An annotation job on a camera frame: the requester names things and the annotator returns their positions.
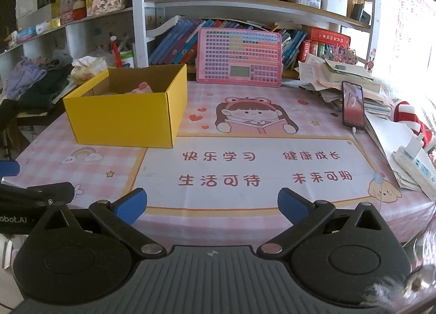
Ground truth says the pink printed table mat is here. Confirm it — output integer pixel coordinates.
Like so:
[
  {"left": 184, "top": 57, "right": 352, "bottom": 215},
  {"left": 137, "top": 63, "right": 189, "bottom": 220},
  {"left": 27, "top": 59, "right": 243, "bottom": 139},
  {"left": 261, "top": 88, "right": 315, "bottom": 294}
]
[{"left": 15, "top": 80, "right": 433, "bottom": 243}]

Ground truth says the row of leaning colourful books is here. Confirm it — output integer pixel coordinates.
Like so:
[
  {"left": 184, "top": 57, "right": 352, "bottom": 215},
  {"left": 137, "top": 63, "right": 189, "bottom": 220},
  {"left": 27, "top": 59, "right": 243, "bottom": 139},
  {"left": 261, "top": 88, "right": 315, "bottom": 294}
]
[{"left": 148, "top": 18, "right": 309, "bottom": 69}]

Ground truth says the pink learning tablet toy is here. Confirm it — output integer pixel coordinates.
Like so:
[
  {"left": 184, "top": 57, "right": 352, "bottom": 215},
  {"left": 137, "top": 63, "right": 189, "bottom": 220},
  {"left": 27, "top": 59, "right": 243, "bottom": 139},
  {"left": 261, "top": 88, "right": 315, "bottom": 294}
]
[{"left": 196, "top": 28, "right": 283, "bottom": 88}]

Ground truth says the white curled booklet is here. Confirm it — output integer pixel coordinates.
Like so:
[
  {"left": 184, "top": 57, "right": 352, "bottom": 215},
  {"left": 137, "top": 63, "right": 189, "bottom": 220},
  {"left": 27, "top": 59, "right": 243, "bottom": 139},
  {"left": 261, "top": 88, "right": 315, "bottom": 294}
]
[{"left": 145, "top": 16, "right": 178, "bottom": 40}]

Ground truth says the white storage box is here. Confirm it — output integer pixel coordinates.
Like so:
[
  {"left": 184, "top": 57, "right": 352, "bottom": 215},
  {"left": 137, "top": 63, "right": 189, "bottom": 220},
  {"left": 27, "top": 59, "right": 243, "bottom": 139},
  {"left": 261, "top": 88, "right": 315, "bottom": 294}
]
[{"left": 321, "top": 0, "right": 349, "bottom": 17}]

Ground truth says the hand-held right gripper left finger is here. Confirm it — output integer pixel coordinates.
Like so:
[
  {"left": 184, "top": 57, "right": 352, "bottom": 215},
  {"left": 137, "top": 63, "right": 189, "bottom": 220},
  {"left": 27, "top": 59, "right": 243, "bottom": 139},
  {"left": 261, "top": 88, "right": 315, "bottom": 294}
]
[{"left": 25, "top": 188, "right": 167, "bottom": 260}]

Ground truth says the red thick book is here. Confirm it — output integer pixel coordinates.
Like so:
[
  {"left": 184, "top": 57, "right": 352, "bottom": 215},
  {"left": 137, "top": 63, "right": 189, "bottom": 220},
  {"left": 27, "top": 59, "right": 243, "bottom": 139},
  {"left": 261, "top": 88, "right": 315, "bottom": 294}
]
[{"left": 300, "top": 26, "right": 351, "bottom": 62}]

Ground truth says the yellow cardboard box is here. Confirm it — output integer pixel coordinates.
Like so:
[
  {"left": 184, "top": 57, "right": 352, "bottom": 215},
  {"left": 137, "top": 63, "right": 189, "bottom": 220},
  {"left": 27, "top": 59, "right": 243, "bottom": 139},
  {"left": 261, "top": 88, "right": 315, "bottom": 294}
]
[{"left": 63, "top": 64, "right": 189, "bottom": 149}]

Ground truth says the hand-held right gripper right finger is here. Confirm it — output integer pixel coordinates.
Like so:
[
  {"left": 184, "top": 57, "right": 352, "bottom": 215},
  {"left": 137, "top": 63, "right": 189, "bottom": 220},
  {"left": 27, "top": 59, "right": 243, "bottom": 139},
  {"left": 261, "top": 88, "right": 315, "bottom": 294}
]
[{"left": 256, "top": 187, "right": 398, "bottom": 258}]

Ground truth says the pile of clothes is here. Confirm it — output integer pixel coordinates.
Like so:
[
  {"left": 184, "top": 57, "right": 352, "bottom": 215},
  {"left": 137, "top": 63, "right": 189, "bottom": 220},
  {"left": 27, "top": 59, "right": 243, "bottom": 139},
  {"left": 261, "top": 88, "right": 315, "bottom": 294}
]
[{"left": 0, "top": 50, "right": 74, "bottom": 120}]

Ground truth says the messy stack of papers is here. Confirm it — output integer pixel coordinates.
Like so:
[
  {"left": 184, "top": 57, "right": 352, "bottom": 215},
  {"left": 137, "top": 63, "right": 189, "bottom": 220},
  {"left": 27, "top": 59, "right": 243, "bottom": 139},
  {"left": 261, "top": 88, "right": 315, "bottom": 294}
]
[{"left": 298, "top": 53, "right": 394, "bottom": 117}]

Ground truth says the white shelving unit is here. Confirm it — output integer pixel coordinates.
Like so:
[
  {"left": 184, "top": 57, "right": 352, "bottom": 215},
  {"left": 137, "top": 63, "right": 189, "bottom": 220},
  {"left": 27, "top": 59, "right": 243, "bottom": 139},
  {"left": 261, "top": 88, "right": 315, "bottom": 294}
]
[{"left": 0, "top": 0, "right": 382, "bottom": 83}]

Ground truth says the row of small colourful boxes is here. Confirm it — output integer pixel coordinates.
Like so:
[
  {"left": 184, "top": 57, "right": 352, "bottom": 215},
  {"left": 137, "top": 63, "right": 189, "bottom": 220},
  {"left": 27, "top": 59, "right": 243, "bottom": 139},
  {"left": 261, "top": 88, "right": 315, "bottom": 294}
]
[{"left": 7, "top": 17, "right": 62, "bottom": 45}]

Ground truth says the pile of white booklets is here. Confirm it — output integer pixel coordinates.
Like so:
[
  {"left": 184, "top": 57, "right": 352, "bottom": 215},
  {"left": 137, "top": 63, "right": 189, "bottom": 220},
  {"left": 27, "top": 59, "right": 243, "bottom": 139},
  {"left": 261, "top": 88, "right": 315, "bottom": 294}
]
[{"left": 364, "top": 111, "right": 430, "bottom": 192}]

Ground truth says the pink paw plush toy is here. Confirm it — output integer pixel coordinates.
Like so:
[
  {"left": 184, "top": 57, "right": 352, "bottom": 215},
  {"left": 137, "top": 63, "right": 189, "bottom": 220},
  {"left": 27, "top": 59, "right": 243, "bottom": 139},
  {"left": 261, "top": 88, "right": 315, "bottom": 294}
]
[{"left": 124, "top": 81, "right": 154, "bottom": 95}]

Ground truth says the small black box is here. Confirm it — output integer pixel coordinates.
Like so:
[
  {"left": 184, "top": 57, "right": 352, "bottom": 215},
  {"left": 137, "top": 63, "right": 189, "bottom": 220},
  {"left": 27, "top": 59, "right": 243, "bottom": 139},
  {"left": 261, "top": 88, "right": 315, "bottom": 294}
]
[{"left": 351, "top": 3, "right": 371, "bottom": 25}]

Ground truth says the black smartphone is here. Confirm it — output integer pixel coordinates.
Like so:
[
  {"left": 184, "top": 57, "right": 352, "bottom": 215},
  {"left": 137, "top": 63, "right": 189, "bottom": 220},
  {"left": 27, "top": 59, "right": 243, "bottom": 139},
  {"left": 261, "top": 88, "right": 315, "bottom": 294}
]
[{"left": 341, "top": 81, "right": 366, "bottom": 131}]

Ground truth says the small red jar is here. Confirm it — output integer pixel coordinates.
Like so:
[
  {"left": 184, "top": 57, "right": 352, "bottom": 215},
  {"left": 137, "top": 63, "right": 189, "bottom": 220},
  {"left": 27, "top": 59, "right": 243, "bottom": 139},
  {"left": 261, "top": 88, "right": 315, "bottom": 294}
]
[{"left": 71, "top": 0, "right": 87, "bottom": 21}]

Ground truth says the floral tissue box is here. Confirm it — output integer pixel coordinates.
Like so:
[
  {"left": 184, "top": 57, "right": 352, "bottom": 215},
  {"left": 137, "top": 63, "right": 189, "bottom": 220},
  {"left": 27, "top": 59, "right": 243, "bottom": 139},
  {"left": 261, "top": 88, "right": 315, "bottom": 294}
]
[{"left": 70, "top": 56, "right": 110, "bottom": 86}]

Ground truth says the white plug charger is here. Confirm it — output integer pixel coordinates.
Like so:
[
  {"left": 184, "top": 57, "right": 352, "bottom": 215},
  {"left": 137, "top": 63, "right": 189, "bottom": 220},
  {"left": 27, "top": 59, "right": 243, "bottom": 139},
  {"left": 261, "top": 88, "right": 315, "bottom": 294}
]
[{"left": 405, "top": 135, "right": 425, "bottom": 158}]

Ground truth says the white power strip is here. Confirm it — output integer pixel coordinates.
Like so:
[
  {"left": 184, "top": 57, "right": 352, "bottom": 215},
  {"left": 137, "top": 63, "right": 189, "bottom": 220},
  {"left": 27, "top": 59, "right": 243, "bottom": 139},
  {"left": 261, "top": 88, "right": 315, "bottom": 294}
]
[{"left": 392, "top": 145, "right": 436, "bottom": 182}]

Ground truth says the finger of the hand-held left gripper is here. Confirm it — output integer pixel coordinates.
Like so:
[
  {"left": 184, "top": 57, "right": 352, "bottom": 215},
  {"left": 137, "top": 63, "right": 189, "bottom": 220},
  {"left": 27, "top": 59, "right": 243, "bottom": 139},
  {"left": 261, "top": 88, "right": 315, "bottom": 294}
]
[
  {"left": 0, "top": 160, "right": 20, "bottom": 177},
  {"left": 0, "top": 182, "right": 75, "bottom": 206}
]

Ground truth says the wall poster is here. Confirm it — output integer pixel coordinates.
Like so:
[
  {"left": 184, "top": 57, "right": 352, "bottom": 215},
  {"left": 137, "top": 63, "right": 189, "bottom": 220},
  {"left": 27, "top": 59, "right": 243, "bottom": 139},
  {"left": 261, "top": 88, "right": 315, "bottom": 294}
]
[{"left": 397, "top": 0, "right": 436, "bottom": 73}]

